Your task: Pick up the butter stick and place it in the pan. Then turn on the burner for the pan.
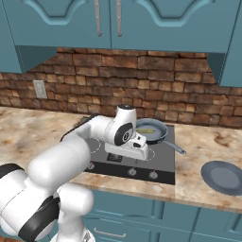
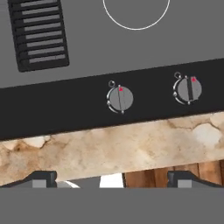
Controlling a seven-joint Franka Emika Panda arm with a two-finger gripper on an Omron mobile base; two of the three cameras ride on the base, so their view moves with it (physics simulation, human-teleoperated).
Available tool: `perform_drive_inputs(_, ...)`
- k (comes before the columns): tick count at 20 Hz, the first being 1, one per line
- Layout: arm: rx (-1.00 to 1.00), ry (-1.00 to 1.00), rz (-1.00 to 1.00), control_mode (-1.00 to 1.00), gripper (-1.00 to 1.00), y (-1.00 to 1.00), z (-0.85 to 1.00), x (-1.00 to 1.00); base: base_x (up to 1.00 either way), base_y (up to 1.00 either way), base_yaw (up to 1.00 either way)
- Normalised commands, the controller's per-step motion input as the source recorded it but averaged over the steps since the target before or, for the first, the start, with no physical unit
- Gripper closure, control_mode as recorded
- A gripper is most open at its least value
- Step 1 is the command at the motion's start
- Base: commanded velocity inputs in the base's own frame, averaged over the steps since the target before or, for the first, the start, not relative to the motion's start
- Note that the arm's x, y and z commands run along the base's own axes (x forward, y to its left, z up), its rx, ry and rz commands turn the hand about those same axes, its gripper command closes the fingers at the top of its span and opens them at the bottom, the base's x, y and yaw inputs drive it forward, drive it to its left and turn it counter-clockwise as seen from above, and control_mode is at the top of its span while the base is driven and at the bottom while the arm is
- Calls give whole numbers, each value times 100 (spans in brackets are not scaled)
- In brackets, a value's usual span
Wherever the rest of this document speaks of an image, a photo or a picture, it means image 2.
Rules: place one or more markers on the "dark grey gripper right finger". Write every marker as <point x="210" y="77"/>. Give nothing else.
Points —
<point x="180" y="179"/>

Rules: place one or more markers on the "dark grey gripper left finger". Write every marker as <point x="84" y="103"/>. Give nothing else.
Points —
<point x="43" y="179"/>

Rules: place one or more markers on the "wooden cupboard front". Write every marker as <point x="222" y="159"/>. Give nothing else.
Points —
<point x="163" y="176"/>

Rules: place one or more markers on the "grey hob knob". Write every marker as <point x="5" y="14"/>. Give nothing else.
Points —
<point x="120" y="98"/>
<point x="189" y="89"/>

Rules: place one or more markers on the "grey and black hob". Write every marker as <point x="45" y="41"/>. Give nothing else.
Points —
<point x="116" y="52"/>

